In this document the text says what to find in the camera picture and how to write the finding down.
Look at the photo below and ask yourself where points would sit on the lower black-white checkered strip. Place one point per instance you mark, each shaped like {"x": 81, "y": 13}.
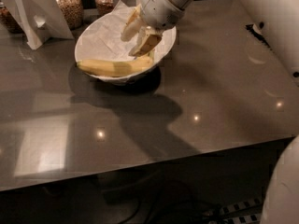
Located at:
{"x": 248, "y": 219}

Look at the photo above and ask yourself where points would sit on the large glass cereal jar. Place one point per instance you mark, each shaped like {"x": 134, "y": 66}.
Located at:
{"x": 73, "y": 12}

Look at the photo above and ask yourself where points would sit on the long yellow banana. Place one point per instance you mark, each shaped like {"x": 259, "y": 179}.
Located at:
{"x": 103, "y": 68}

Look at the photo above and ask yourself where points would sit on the upper black-white checkered strip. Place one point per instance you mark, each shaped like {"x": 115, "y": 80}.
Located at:
{"x": 233, "y": 208}

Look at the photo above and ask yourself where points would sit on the far-left glass jar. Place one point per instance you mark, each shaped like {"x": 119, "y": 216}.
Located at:
{"x": 7, "y": 20}

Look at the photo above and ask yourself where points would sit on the white bowl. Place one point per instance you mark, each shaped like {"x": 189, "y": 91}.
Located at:
{"x": 165, "y": 47}

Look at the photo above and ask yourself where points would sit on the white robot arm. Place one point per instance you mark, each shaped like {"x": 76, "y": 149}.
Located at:
{"x": 278, "y": 22}

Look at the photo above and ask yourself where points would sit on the middle glass cereal jar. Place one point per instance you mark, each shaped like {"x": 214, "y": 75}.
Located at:
{"x": 104, "y": 6}

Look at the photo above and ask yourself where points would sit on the left white paper stand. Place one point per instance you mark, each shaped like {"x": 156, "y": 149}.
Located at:
{"x": 39, "y": 19}

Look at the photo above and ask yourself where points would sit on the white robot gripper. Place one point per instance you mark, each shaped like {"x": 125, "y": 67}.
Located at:
{"x": 159, "y": 11}

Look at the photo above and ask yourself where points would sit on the black-white checkered strip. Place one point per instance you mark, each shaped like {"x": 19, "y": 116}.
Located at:
{"x": 233, "y": 208}
{"x": 248, "y": 219}

